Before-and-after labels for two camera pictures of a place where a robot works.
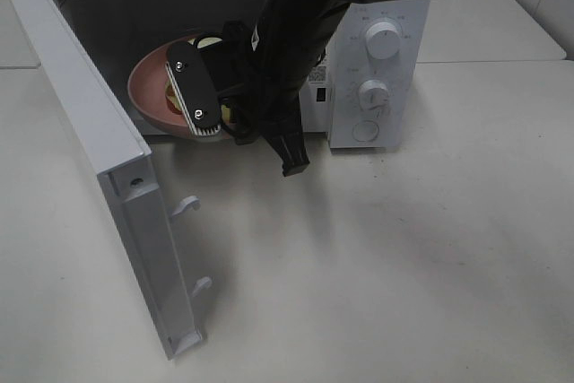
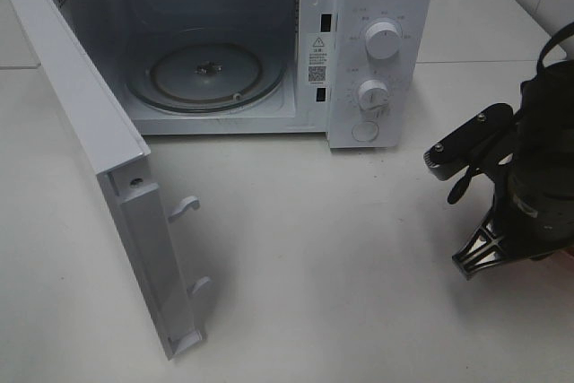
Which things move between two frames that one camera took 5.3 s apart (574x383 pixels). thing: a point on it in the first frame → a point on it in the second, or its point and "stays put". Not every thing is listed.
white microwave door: (148, 225) stays put
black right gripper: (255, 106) → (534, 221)
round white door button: (365, 131) stays put
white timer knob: (373, 94) stays put
